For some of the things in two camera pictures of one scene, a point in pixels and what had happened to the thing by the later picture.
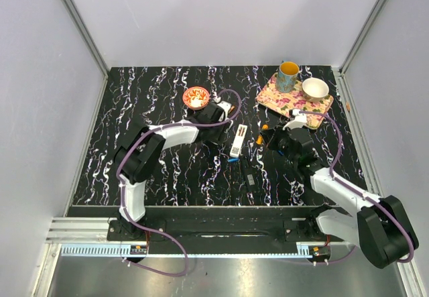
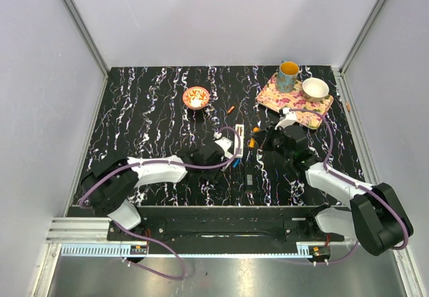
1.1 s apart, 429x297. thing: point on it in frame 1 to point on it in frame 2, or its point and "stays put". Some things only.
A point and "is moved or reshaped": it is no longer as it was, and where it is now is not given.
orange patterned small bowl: [196, 98] stays put
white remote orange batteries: [238, 140] stays put
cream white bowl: [315, 90] stays put
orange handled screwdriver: [259, 139] is moved or reshaped
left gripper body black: [218, 133] to [212, 174]
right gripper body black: [279, 141] stays put
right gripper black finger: [273, 119] to [259, 137]
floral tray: [283, 102] stays put
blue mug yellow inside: [287, 76] stays put
